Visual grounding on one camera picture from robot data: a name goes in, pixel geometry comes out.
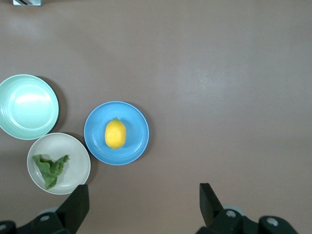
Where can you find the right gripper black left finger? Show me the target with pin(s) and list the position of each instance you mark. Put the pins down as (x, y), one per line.
(73, 214)

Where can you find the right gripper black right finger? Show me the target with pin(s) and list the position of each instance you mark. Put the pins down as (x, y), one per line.
(212, 214)

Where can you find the green lettuce leaf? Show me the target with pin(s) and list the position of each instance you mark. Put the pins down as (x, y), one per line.
(50, 170)

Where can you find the yellow lemon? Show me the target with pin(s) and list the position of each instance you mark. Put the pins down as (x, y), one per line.
(115, 134)

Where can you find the beige plate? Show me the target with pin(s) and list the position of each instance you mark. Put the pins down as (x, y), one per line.
(75, 158)

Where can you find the blue plate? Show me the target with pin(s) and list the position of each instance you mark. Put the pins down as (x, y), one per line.
(136, 136)

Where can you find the mint green plate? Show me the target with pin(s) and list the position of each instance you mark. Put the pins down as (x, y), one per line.
(29, 107)

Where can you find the metal table edge bracket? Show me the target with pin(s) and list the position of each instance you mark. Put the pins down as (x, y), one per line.
(28, 2)

